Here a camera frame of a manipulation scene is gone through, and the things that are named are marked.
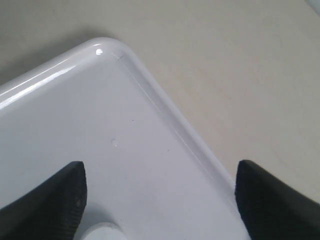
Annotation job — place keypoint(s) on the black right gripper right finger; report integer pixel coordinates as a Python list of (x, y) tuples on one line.
[(271, 209)]

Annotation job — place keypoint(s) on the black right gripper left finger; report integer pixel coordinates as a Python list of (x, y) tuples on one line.
[(51, 211)]

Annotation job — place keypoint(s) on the white bottle cap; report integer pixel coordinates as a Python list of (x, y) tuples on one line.
[(104, 231)]

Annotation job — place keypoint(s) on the white rectangular plastic tray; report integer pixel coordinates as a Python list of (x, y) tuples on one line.
[(147, 169)]

